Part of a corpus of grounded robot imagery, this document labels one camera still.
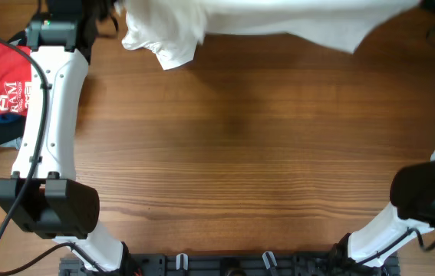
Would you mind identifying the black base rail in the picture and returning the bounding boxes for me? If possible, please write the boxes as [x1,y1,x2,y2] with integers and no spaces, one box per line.
[58,251,400,276]

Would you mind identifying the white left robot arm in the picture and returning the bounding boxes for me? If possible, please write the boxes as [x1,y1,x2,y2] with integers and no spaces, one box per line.
[0,0,142,275]

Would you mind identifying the white t-shirt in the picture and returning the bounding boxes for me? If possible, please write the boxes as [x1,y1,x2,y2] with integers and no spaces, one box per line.
[114,0,420,70]

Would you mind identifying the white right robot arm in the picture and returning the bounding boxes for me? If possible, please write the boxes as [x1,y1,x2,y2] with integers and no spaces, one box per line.
[339,150,435,269]

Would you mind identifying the grey folded garment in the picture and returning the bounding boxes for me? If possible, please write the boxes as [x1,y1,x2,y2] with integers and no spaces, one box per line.
[0,137,22,150]

